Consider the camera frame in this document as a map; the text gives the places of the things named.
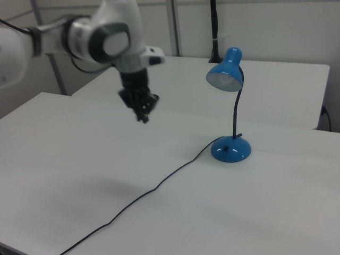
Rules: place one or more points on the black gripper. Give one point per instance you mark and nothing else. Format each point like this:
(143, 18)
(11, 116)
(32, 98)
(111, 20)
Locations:
(135, 87)

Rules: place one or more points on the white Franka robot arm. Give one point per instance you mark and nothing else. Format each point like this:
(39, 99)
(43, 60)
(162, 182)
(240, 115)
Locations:
(117, 18)

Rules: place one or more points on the blue desk lamp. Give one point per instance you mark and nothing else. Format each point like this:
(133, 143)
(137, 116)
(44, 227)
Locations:
(231, 152)

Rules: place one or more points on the white neighbouring table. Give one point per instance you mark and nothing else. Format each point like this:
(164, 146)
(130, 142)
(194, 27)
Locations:
(279, 93)

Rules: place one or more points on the grey metal partition post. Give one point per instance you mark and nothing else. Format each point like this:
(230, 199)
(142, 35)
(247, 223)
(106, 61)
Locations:
(54, 69)
(174, 26)

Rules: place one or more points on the black camera stand pole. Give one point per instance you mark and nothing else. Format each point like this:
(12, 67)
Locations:
(214, 29)

